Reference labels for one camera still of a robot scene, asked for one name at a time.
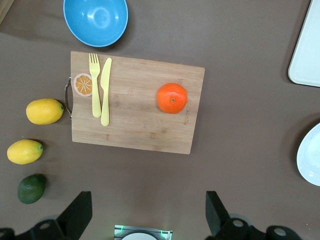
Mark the toy orange slice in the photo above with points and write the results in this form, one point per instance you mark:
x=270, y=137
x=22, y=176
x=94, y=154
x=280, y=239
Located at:
x=83, y=85

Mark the blue bowl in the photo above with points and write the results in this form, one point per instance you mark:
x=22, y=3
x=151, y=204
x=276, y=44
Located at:
x=96, y=20

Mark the yellow lemon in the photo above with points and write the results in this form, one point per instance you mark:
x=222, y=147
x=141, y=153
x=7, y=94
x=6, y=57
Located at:
x=23, y=151
x=43, y=111

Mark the dark green avocado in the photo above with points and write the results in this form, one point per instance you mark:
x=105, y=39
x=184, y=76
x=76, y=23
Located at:
x=31, y=188

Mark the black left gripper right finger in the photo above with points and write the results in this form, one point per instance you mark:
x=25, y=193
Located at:
x=217, y=220

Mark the cream bear print tray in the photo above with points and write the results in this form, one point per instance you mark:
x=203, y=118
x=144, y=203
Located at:
x=310, y=50

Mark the wooden cutting board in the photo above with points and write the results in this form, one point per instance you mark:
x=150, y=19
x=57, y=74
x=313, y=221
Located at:
x=145, y=120

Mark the wooden mug rack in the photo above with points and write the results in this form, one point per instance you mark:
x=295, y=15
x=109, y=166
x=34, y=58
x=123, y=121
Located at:
x=3, y=10

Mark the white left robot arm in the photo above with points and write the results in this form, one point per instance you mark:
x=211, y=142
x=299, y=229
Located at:
x=136, y=236

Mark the white plate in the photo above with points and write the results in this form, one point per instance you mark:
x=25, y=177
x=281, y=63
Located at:
x=311, y=155

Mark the yellow plastic fork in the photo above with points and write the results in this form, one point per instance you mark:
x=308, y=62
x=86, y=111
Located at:
x=96, y=100

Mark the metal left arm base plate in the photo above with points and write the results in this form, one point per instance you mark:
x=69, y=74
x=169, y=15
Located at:
x=119, y=231

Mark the yellow plastic knife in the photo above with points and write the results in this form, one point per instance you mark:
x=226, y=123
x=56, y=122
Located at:
x=105, y=100

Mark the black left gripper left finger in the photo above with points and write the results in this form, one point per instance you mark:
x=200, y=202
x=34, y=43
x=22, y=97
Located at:
x=75, y=215

